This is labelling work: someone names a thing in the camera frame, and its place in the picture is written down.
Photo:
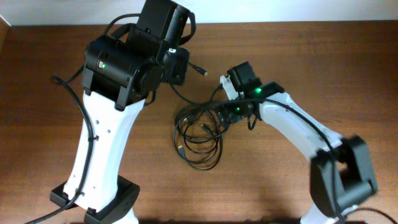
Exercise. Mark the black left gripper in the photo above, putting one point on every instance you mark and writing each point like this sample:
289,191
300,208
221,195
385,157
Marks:
179,66

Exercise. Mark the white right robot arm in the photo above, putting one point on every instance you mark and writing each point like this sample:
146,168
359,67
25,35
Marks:
341,172

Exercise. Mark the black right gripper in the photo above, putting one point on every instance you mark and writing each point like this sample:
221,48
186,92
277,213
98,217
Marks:
226,115

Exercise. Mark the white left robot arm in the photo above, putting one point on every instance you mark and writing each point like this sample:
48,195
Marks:
122,71

